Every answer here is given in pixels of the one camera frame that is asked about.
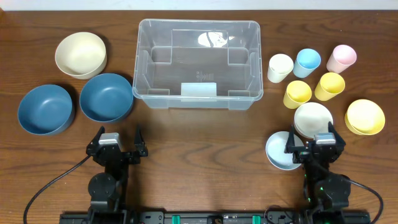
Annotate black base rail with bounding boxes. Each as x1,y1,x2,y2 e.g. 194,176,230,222
59,210,371,224

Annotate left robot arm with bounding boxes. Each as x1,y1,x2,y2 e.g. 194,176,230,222
86,127,148,212

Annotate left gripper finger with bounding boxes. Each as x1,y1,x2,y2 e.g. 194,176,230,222
134,126,148,157
86,126,105,156

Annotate blue bowl near container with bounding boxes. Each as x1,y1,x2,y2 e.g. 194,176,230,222
80,73,134,123

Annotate yellow cup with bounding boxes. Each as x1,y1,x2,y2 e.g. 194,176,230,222
283,80,312,109
315,72,346,101

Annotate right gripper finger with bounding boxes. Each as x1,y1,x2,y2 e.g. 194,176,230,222
284,125,303,154
328,121,346,152

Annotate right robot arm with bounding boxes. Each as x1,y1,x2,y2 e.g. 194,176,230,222
284,123,351,213

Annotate cream small bowl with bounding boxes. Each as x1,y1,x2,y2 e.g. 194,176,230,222
294,102,333,139

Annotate pink cup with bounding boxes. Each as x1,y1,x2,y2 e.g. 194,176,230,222
326,45,357,73

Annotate clear plastic storage container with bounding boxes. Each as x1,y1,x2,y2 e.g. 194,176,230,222
132,19,264,110

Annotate blue bowl far left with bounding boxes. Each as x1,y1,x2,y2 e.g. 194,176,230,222
17,85,75,136

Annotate light blue small bowl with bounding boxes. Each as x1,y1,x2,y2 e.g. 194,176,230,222
265,131,301,170

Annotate cream cup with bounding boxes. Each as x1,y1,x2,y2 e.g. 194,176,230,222
267,54,294,83

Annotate light blue cup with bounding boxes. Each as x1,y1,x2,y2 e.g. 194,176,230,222
293,49,321,78

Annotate yellow small bowl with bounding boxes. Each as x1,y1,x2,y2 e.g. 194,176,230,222
345,99,386,135

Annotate cream large bowl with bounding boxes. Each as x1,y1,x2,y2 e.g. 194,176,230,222
55,32,107,80

